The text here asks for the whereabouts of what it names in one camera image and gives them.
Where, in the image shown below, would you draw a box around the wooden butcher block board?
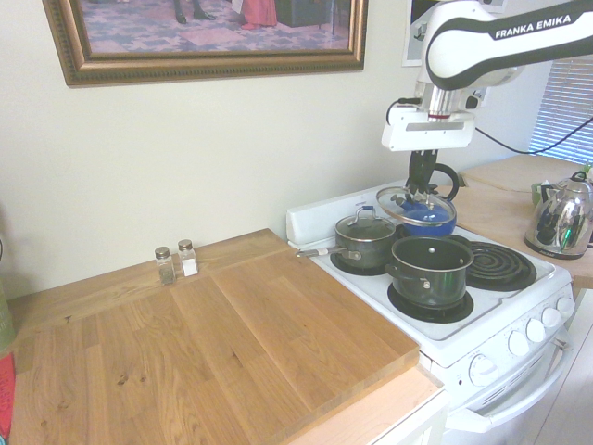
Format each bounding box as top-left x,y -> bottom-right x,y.
8,226 -> 422,445

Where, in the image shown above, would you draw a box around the green utensil cup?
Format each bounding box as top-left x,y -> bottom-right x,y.
0,259 -> 18,361

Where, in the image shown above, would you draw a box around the blue whistling kettle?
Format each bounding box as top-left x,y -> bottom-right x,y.
398,162 -> 461,239

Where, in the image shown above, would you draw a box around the steel electric kettle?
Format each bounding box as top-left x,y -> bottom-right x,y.
524,170 -> 593,261

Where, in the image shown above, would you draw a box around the black pot with red label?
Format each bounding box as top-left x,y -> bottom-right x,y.
384,235 -> 474,310

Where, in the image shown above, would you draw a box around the white electric stove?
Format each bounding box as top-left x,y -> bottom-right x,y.
285,187 -> 578,445

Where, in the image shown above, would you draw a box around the red printed object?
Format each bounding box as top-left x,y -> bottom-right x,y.
0,354 -> 18,439

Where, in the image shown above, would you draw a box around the white kitchen cabinet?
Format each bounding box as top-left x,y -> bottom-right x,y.
370,388 -> 450,445

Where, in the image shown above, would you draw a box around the large black coil burner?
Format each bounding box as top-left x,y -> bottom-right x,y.
456,239 -> 538,293

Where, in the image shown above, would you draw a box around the white oven knob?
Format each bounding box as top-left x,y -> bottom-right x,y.
468,354 -> 499,386

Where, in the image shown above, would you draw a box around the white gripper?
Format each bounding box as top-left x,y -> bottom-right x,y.
381,113 -> 477,196

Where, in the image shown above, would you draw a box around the glass lid with black handle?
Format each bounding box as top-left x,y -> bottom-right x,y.
375,184 -> 458,229

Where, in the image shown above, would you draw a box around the black stove burner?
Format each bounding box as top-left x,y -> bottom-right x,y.
386,282 -> 474,324
329,252 -> 395,277

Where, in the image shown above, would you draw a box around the glass pepper shaker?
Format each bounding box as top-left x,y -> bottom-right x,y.
155,247 -> 175,286

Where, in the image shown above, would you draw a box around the black saucepan with steel handle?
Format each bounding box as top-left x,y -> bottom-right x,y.
296,226 -> 398,272

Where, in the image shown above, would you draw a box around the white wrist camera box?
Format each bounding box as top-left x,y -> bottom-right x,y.
386,101 -> 422,123

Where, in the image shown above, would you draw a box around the white oven door handle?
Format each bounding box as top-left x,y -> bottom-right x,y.
456,336 -> 575,426

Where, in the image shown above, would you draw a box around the glass salt shaker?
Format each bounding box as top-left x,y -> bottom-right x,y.
177,239 -> 199,278

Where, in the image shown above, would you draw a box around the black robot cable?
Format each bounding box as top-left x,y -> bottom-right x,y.
472,121 -> 593,155

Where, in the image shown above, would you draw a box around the white window blinds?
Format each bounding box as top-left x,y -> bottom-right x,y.
530,57 -> 593,164

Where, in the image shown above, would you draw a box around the gold framed painting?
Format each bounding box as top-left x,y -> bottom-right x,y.
41,0 -> 370,88

